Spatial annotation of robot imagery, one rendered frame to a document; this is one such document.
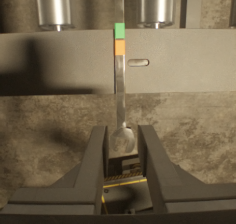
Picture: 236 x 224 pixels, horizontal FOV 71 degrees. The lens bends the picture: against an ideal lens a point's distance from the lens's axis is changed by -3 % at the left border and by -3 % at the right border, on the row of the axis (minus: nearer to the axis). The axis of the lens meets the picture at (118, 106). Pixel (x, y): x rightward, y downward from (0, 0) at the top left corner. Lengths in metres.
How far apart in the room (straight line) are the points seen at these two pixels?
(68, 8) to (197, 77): 0.41
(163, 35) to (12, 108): 1.60
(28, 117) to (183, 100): 1.37
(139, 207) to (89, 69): 1.46
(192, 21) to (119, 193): 1.27
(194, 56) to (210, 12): 1.36
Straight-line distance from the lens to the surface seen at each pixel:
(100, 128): 0.15
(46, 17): 0.55
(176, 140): 1.69
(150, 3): 0.53
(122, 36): 0.24
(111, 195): 1.52
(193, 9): 0.70
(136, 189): 1.49
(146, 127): 0.15
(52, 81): 0.27
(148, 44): 0.25
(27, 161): 1.92
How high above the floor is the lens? 1.41
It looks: 74 degrees down
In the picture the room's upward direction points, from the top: 179 degrees clockwise
